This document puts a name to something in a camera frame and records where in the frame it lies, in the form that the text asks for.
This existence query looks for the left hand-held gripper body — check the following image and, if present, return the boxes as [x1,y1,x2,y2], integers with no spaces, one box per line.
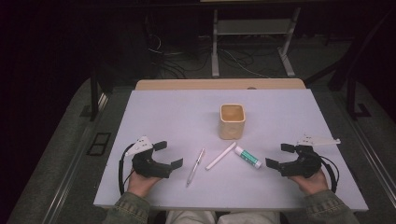
[124,135,174,180]

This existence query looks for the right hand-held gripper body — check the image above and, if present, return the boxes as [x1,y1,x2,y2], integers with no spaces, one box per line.
[278,133,342,179]

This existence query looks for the clear ballpoint pen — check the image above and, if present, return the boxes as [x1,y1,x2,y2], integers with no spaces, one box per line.
[186,147,206,188]

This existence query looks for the white green glue stick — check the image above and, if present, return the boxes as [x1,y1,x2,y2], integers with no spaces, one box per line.
[233,146,263,170]

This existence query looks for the white pen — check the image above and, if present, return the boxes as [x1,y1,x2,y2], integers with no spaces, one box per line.
[205,141,238,172]

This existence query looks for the square wooden pen holder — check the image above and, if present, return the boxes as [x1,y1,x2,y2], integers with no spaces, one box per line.
[219,103,247,141]

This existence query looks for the person's left hand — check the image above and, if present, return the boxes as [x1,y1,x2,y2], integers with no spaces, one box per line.
[126,169,163,199]

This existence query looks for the person's right hand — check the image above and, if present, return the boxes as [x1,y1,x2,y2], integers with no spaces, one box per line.
[288,169,330,196]

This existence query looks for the black floor socket cover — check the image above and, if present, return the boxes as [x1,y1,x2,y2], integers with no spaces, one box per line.
[86,132,112,157]

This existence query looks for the person's legs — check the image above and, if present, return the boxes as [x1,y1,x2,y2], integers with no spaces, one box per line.
[164,210,281,224]

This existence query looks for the light wooden desk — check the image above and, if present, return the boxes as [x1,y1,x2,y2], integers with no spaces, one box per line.
[134,77,306,91]

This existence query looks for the grey metal stand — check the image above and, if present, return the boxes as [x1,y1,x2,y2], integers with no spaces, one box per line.
[210,7,302,78]

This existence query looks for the right hand-held gripper cable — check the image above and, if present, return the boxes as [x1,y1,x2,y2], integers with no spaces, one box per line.
[319,154,341,194]

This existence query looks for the metal floor rail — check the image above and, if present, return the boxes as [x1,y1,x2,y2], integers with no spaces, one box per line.
[330,92,396,200]
[41,92,110,224]

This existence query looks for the tangle of floor cables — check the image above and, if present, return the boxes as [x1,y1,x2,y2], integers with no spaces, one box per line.
[145,33,270,79]

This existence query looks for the black metal frame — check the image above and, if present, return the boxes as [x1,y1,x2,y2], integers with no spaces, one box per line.
[303,7,396,121]
[79,68,110,122]

